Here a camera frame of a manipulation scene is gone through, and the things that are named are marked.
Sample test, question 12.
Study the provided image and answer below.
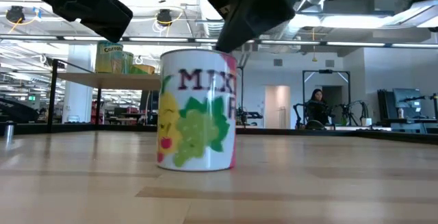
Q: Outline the tall yellow-green carrots can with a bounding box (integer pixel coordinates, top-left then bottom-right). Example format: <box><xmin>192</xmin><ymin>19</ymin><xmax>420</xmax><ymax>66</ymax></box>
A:
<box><xmin>94</xmin><ymin>40</ymin><xmax>124</xmax><ymax>75</ymax></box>

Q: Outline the short teal can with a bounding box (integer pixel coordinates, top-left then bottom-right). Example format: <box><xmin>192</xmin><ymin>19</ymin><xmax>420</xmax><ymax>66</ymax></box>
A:
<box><xmin>121</xmin><ymin>51</ymin><xmax>135</xmax><ymax>75</ymax></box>

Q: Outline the yellow label can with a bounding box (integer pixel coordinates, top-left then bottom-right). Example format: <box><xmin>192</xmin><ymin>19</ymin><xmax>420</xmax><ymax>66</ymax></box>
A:
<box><xmin>138</xmin><ymin>64</ymin><xmax>156</xmax><ymax>75</ymax></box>

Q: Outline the wooden shelf with black legs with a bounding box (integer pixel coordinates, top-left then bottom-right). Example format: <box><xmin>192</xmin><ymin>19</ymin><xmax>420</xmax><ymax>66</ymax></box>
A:
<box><xmin>47</xmin><ymin>58</ymin><xmax>162</xmax><ymax>133</ymax></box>

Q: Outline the ceiling strip light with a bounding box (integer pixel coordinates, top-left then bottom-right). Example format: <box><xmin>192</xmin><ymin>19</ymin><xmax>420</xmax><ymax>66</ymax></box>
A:
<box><xmin>391</xmin><ymin>42</ymin><xmax>438</xmax><ymax>49</ymax></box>
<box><xmin>326</xmin><ymin>41</ymin><xmax>387</xmax><ymax>47</ymax></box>
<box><xmin>0</xmin><ymin>34</ymin><xmax>58</xmax><ymax>40</ymax></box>
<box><xmin>259</xmin><ymin>40</ymin><xmax>321</xmax><ymax>46</ymax></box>
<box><xmin>128</xmin><ymin>37</ymin><xmax>190</xmax><ymax>43</ymax></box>

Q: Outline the black ceiling-mounted device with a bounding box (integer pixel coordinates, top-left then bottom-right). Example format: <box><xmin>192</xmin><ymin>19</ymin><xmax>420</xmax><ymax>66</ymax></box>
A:
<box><xmin>5</xmin><ymin>5</ymin><xmax>25</xmax><ymax>24</ymax></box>
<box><xmin>156</xmin><ymin>8</ymin><xmax>174</xmax><ymax>27</ymax></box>

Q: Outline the black background stand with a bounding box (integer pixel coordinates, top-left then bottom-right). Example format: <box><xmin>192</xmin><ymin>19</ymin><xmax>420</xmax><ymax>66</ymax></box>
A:
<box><xmin>235</xmin><ymin>65</ymin><xmax>264</xmax><ymax>129</ymax></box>

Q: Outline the white building column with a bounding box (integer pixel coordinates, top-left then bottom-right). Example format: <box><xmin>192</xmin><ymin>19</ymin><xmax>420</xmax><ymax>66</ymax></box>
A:
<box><xmin>63</xmin><ymin>44</ymin><xmax>99</xmax><ymax>124</ymax></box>

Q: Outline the pale door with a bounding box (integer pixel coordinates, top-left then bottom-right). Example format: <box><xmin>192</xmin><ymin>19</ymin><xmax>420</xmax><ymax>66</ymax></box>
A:
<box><xmin>264</xmin><ymin>85</ymin><xmax>292</xmax><ymax>129</ymax></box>

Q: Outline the white mixed fruit can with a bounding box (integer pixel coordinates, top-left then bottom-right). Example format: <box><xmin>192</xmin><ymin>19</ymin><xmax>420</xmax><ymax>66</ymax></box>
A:
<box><xmin>156</xmin><ymin>48</ymin><xmax>238</xmax><ymax>173</ymax></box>

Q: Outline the person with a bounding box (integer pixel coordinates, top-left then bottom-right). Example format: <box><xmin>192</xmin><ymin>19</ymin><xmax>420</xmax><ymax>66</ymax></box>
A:
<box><xmin>305</xmin><ymin>88</ymin><xmax>331</xmax><ymax>131</ymax></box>

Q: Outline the silver metal cylinder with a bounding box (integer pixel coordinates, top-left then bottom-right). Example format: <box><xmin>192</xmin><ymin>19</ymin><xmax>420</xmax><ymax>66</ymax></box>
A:
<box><xmin>3</xmin><ymin>120</ymin><xmax>16</xmax><ymax>145</ymax></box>

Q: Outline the grey computer monitor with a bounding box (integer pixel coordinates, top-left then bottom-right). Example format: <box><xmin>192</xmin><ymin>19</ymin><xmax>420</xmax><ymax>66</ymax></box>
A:
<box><xmin>392</xmin><ymin>88</ymin><xmax>424</xmax><ymax>110</ymax></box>

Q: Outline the dark background desk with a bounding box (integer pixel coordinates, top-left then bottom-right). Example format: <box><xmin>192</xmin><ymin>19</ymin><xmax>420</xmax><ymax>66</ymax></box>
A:
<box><xmin>378</xmin><ymin>116</ymin><xmax>438</xmax><ymax>135</ymax></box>

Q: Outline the black background rig frame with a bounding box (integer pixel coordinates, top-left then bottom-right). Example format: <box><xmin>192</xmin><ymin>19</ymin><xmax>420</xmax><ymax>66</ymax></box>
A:
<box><xmin>302</xmin><ymin>69</ymin><xmax>352</xmax><ymax>131</ymax></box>

